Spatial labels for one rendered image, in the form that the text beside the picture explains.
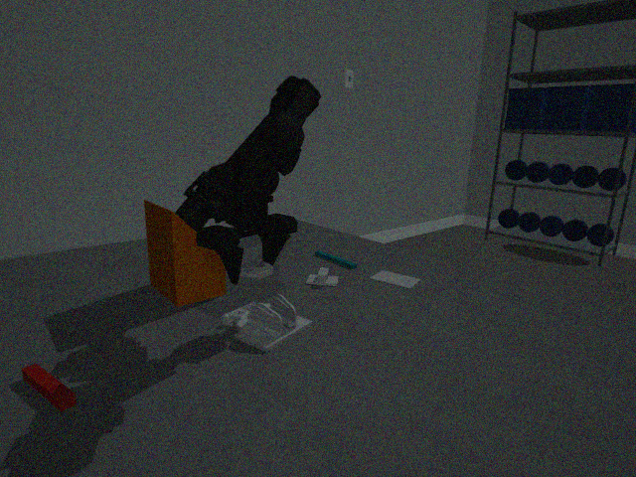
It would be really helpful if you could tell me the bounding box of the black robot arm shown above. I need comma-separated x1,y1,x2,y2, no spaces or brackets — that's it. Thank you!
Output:
175,76,321,232

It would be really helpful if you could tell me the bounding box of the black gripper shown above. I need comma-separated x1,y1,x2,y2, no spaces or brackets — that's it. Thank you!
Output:
197,189,297,285

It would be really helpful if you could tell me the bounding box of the teal flat bar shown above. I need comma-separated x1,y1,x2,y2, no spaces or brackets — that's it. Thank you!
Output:
315,250,357,269

